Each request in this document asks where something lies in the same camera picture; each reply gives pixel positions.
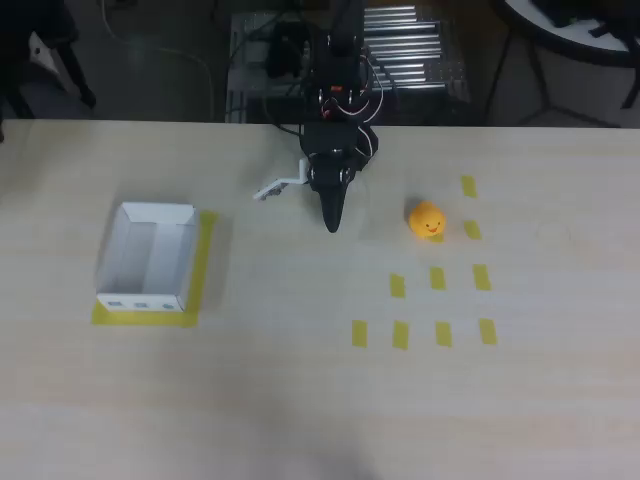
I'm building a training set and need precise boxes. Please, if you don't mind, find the black bag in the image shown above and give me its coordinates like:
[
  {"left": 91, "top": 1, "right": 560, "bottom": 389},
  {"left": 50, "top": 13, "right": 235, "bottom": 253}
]
[{"left": 529, "top": 0, "right": 640, "bottom": 39}]

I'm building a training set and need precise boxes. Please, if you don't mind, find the white floor cable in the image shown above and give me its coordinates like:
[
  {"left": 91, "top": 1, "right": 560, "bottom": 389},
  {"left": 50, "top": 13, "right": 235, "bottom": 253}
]
[{"left": 99, "top": 0, "right": 216, "bottom": 121}]

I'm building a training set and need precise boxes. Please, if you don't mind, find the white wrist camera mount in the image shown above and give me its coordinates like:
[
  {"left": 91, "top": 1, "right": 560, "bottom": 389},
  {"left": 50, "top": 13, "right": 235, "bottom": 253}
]
[{"left": 252, "top": 158, "right": 309, "bottom": 202}]

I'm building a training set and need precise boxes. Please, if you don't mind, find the yellow tape frame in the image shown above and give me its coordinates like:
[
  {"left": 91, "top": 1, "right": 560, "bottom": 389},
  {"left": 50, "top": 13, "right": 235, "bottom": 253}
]
[{"left": 90, "top": 210, "right": 220, "bottom": 329}]

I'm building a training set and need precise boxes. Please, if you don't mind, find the black office chair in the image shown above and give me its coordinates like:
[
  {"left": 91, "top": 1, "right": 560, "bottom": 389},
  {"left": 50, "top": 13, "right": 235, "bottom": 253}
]
[{"left": 0, "top": 0, "right": 99, "bottom": 120}]

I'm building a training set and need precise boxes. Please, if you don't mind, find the black bulky device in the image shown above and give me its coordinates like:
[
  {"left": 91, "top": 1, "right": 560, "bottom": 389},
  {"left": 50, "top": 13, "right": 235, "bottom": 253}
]
[{"left": 264, "top": 22, "right": 309, "bottom": 81}]

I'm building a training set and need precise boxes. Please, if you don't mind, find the round white table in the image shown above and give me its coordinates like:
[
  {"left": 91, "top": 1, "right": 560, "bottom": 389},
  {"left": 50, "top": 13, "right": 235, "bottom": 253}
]
[{"left": 499, "top": 0, "right": 640, "bottom": 69}]

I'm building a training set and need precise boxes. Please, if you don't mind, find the orange rubber duck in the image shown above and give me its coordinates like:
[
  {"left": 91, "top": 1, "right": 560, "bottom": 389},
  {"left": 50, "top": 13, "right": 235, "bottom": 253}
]
[{"left": 408, "top": 199, "right": 447, "bottom": 240}]

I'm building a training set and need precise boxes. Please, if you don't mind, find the white cardboard box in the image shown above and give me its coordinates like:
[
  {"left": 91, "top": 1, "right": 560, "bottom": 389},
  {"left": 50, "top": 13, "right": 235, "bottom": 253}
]
[{"left": 94, "top": 201, "right": 197, "bottom": 314}]

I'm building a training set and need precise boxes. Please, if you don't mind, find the aluminium roller rack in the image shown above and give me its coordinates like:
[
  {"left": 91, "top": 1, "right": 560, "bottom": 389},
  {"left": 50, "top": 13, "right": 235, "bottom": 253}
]
[{"left": 224, "top": 4, "right": 474, "bottom": 124}]

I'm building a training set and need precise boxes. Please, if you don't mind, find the red white servo wire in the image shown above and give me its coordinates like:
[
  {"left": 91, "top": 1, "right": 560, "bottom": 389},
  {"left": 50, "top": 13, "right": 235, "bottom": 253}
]
[{"left": 357, "top": 54, "right": 387, "bottom": 157}]

